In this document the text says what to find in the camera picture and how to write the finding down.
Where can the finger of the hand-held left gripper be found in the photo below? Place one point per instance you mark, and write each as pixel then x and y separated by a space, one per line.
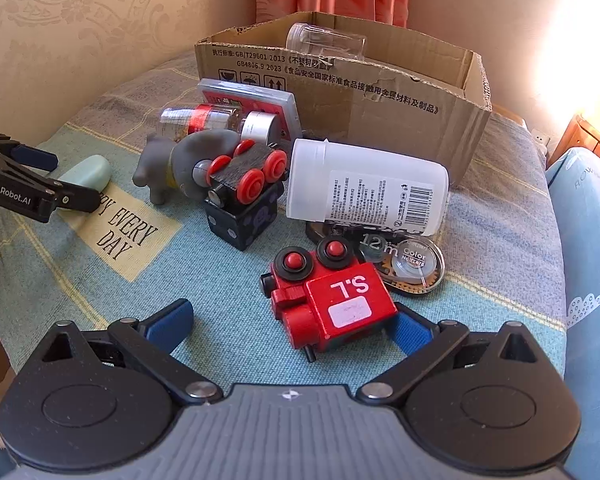
pixel 37 158
pixel 80 199

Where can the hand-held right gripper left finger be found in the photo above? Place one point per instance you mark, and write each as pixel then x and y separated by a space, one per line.
pixel 172 325

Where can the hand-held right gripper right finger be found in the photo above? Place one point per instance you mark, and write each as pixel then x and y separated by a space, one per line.
pixel 407 335

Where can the red toy train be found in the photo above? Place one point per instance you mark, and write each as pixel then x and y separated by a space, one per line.
pixel 350 305

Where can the round tape blister pack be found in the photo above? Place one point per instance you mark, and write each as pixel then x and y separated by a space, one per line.
pixel 415 265

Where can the grey elephant toy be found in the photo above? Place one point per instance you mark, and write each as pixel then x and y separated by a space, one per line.
pixel 180 160

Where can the dark blue toy train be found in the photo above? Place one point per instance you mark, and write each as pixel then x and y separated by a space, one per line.
pixel 240 220

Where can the white plastic bottle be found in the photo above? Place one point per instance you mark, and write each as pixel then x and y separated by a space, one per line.
pixel 320 180

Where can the cardboard box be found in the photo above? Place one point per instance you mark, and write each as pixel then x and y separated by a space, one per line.
pixel 380 125

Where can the clear capsule bottle silver lid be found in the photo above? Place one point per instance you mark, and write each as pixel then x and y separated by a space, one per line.
pixel 205 117

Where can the light blue floral cloth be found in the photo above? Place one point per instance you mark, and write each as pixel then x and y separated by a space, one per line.
pixel 590 260

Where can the clear plastic card case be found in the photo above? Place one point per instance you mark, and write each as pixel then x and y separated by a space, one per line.
pixel 270 102

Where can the clear plastic jar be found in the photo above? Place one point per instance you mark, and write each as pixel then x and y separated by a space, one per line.
pixel 325 42

